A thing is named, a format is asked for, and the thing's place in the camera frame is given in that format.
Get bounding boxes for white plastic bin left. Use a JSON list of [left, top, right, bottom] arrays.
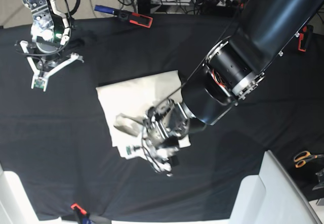
[[1, 168, 62, 223]]

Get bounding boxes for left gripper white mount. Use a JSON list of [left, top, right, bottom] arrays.
[[126, 99, 190, 176]]

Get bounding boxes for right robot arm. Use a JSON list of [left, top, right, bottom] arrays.
[[18, 0, 84, 92]]

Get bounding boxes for white T-shirt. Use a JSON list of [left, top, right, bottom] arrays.
[[97, 70, 191, 159]]

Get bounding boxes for black table cloth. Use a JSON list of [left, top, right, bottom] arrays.
[[1, 14, 323, 222]]

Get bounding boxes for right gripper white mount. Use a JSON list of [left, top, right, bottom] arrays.
[[15, 38, 85, 92]]

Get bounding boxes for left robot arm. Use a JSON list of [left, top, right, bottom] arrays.
[[124, 0, 323, 175]]

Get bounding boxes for white plastic bin right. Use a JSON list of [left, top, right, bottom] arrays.
[[229, 150, 323, 223]]

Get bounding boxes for red black clamp near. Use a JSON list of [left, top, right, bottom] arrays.
[[61, 202, 111, 224]]

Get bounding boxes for white plastic bin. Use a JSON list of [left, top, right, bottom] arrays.
[[1, 168, 62, 223], [229, 150, 323, 223]]

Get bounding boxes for orange handled scissors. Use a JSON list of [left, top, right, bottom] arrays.
[[293, 151, 323, 168]]

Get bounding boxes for red black clamp right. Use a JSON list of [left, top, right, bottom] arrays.
[[298, 25, 313, 52]]

